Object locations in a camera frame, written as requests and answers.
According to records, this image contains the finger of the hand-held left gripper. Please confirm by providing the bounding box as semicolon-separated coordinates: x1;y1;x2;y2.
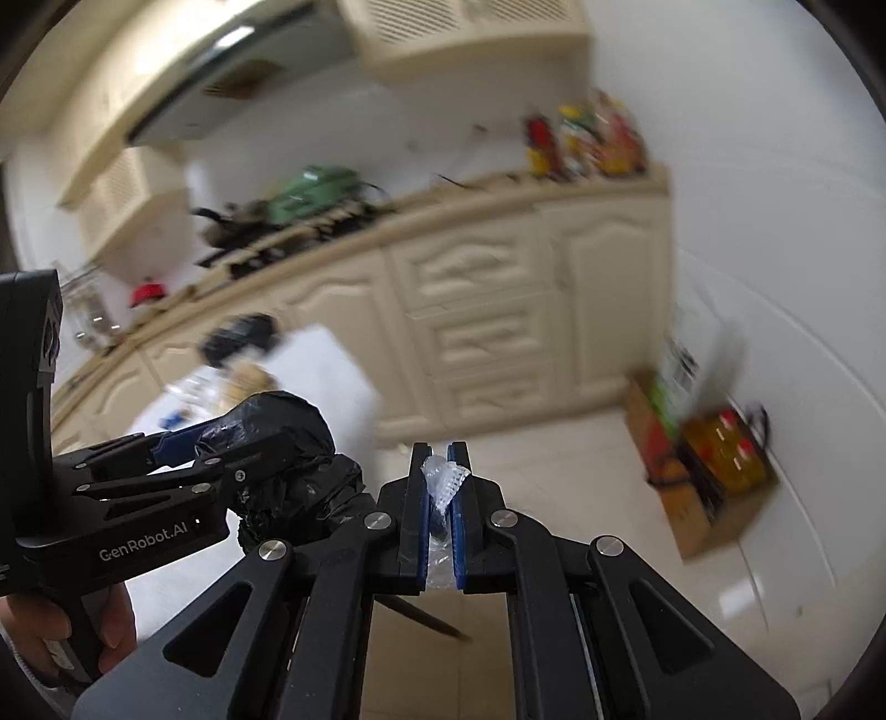
55;424;229;482
69;453;250;531

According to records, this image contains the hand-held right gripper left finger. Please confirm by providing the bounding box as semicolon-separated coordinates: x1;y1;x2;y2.
69;443;430;720

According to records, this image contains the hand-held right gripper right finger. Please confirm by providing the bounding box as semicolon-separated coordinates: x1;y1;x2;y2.
446;441;804;720

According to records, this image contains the clear plastic wrapper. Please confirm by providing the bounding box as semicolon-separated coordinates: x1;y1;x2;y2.
421;455;475;594

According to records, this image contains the black plastic bag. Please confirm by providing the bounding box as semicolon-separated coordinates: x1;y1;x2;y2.
197;391;368;556

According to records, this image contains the person's left hand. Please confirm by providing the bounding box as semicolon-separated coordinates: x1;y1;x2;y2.
0;583;137;693

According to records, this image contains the dark crumpled object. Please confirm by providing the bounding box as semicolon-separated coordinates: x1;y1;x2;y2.
202;313;284;369

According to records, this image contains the red bag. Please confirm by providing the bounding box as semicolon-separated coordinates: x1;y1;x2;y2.
638;421;688;487

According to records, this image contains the dark wok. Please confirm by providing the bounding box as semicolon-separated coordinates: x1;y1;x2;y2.
192;199;272;249

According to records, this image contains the brown cardboard box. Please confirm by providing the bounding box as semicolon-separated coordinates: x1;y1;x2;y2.
625;370;781;563

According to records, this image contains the black gas stove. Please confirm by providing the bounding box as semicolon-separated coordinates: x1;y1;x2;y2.
195;197;397;279

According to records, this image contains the cream kitchen base cabinet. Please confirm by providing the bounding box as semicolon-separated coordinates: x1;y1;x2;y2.
48;164;678;452

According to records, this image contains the white and green carton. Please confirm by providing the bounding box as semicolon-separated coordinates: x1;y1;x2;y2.
649;325;747;431

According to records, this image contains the cooking oil bottle red cap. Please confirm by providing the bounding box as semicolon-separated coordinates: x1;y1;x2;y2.
684;408;746;480
720;443;771;495

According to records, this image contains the green kitchen appliance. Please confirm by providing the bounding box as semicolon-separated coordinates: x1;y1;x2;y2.
266;164;362;227

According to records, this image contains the steel range hood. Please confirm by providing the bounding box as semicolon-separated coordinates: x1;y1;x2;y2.
126;0;356;148

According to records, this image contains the red and yellow seasoning bottle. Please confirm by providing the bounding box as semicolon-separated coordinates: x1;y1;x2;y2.
522;112;563;179

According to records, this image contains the green and white seasoning packet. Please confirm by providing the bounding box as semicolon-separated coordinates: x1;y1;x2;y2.
559;104;600;176

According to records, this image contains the cream slatted wall cabinet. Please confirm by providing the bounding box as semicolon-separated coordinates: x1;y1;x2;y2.
338;0;595;85
57;147;189;259

